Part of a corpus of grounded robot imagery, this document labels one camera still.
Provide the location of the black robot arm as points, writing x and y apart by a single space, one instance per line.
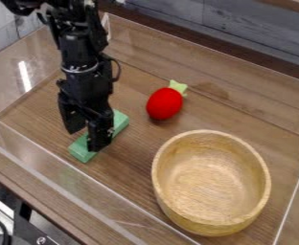
76 28

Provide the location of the red plush strawberry toy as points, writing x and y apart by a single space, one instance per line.
166 101

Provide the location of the brown wooden bowl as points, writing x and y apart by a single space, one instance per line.
211 182

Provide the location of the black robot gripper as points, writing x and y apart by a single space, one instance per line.
83 100

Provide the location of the clear acrylic corner bracket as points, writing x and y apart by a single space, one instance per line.
106 25

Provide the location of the green rectangular block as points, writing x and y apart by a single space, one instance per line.
79 149

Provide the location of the black metal table frame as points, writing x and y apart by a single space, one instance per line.
25 230

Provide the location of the clear acrylic tray enclosure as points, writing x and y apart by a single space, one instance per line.
102 200

